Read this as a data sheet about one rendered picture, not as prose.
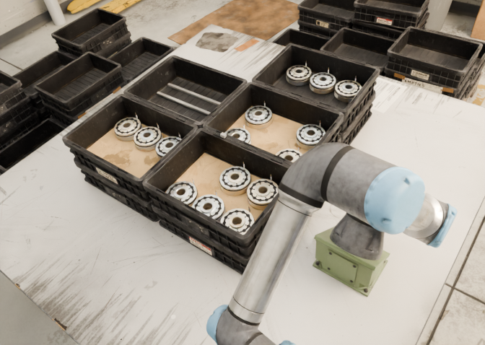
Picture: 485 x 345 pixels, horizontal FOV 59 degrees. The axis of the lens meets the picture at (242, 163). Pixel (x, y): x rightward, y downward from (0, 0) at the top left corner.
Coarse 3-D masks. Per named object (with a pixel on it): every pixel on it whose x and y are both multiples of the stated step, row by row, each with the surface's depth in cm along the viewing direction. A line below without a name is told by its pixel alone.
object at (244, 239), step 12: (204, 132) 146; (240, 144) 140; (264, 156) 136; (156, 168) 136; (288, 168) 131; (144, 180) 133; (156, 192) 130; (180, 204) 126; (192, 216) 125; (204, 216) 122; (264, 216) 120; (216, 228) 120; (228, 228) 118; (252, 228) 117; (240, 240) 116
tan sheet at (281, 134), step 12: (240, 120) 164; (276, 120) 162; (288, 120) 161; (252, 132) 159; (264, 132) 158; (276, 132) 157; (288, 132) 157; (252, 144) 154; (264, 144) 154; (276, 144) 153; (288, 144) 152
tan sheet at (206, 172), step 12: (204, 156) 152; (192, 168) 149; (204, 168) 148; (216, 168) 148; (180, 180) 145; (192, 180) 145; (204, 180) 144; (216, 180) 144; (252, 180) 142; (204, 192) 141; (228, 204) 136; (240, 204) 136
